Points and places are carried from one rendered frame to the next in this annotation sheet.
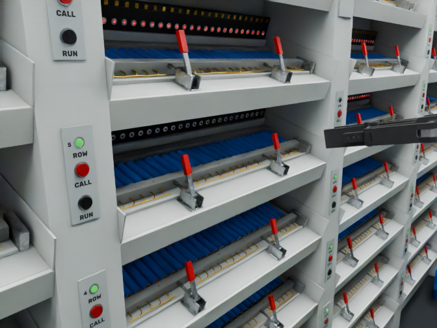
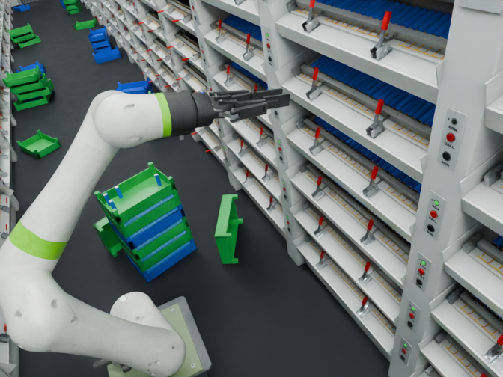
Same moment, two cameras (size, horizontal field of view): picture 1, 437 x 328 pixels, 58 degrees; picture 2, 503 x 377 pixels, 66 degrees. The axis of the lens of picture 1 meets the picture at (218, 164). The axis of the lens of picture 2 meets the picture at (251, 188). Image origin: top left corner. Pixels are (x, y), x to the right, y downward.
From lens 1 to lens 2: 1.38 m
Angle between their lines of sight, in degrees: 101
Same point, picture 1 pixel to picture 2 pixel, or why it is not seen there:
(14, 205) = not seen: hidden behind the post
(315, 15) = not seen: outside the picture
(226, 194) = (329, 108)
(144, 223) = (294, 86)
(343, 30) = (475, 29)
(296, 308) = (391, 262)
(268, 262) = (360, 187)
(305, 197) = not seen: hidden behind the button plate
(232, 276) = (342, 166)
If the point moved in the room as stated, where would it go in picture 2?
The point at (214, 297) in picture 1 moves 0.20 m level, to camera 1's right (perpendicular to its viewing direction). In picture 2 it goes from (323, 159) to (308, 200)
